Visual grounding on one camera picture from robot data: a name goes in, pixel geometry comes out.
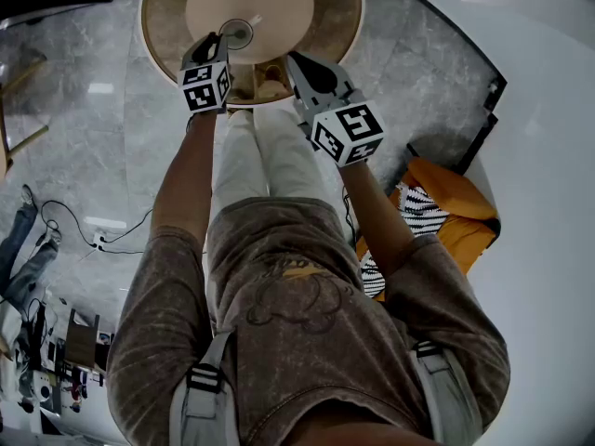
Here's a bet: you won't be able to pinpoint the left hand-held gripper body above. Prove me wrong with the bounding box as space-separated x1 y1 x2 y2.
177 32 232 114

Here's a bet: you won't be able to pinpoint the grey right backpack strap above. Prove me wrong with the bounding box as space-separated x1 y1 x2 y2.
408 339 484 443

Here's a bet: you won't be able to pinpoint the person's left forearm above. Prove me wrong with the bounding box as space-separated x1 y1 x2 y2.
151 109 218 245

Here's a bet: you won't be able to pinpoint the orange armchair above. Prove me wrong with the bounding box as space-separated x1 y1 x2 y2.
355 155 502 304

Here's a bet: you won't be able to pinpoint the person's right shoe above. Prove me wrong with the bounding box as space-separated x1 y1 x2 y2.
257 62 288 100

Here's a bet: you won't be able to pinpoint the brown printed T-shirt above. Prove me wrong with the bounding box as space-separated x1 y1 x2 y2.
105 196 512 446

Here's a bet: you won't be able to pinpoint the dark wooden chair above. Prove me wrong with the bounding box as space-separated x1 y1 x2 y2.
63 308 101 372

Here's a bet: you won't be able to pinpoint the white cup with blue band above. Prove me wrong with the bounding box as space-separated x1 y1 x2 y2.
218 14 264 51

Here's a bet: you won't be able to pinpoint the black and white striped cushion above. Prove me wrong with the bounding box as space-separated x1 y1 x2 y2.
360 181 451 299

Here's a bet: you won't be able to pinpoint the grey left backpack strap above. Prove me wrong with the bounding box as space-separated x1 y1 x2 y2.
169 330 241 446

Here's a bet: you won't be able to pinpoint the person's light trousers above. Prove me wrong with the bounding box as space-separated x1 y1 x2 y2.
211 107 345 231

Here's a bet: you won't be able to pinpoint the grey backpack strap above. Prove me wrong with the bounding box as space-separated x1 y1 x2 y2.
408 339 484 443
169 330 241 446

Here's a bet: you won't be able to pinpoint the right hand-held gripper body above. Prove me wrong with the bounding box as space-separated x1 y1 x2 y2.
284 51 387 167

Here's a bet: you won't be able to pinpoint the black power adapter cable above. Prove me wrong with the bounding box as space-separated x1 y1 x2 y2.
40 200 101 246

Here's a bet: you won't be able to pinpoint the person's right forearm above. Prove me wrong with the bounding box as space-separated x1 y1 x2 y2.
338 158 417 278

